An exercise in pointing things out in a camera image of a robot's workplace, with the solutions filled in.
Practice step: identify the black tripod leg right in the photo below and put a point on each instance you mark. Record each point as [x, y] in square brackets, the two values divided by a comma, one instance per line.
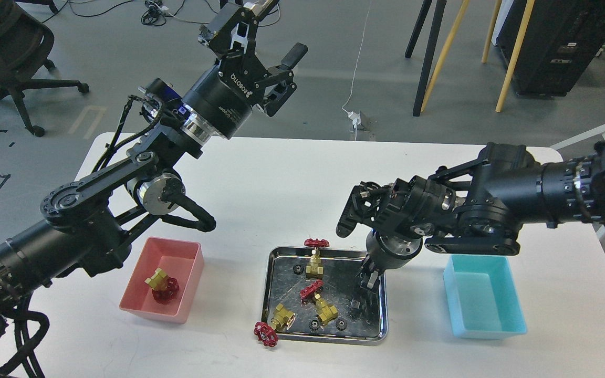
[428, 58]

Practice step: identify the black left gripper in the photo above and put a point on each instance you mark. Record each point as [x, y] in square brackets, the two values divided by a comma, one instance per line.
[226, 94]

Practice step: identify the brass valve red handle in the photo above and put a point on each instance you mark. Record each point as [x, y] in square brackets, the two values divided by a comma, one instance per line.
[312, 294]
[267, 332]
[314, 268]
[163, 287]

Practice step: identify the blue plastic box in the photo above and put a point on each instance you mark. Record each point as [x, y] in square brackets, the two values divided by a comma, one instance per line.
[481, 297]

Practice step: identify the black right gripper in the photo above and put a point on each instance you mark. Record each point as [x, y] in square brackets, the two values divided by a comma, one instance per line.
[384, 253]

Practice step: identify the white power adapter with cable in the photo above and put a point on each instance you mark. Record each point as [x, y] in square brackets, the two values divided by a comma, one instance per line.
[354, 116]

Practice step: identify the brass valve top red handle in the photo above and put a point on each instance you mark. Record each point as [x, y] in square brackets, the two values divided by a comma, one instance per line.
[314, 268]

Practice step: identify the black office chair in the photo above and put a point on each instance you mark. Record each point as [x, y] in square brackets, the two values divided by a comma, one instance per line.
[25, 44]

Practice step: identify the pink plastic box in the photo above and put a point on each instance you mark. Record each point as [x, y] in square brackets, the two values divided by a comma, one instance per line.
[183, 261]

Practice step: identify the wooden easel legs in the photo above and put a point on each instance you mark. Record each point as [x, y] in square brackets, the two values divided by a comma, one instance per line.
[430, 81]

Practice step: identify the shiny metal tray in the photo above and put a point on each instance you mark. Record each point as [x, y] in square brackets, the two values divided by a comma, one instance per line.
[340, 269]

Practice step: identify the brass valve bottom red handle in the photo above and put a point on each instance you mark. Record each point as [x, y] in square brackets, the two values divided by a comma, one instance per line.
[267, 332]

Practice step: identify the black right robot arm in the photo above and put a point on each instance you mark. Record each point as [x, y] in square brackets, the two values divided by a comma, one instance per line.
[477, 207]

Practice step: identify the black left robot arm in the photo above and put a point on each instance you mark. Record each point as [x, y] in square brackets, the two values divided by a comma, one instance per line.
[91, 223]

